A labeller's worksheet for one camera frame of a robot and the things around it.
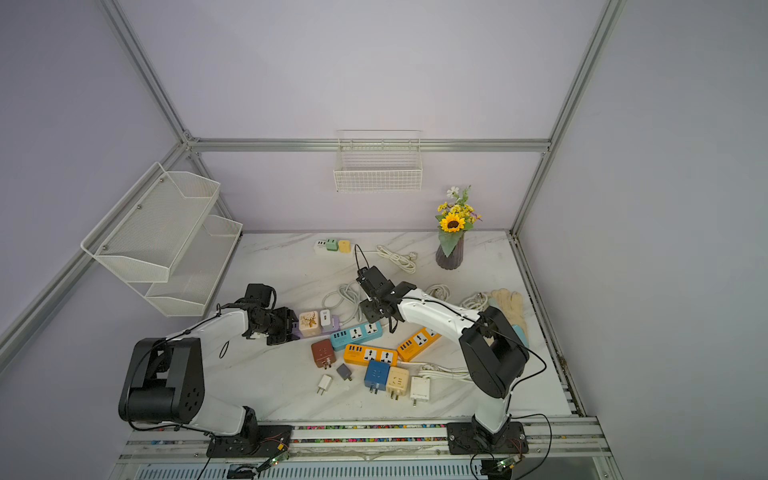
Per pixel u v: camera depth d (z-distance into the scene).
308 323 0.86
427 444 0.74
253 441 0.67
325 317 0.87
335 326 0.91
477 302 0.96
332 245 1.08
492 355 0.46
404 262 1.08
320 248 1.13
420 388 0.80
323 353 0.84
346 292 1.01
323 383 0.82
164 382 0.44
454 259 1.05
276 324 0.80
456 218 0.90
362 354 0.86
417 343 0.88
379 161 0.95
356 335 0.89
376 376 0.80
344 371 0.84
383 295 0.67
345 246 1.10
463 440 0.73
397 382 0.78
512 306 0.99
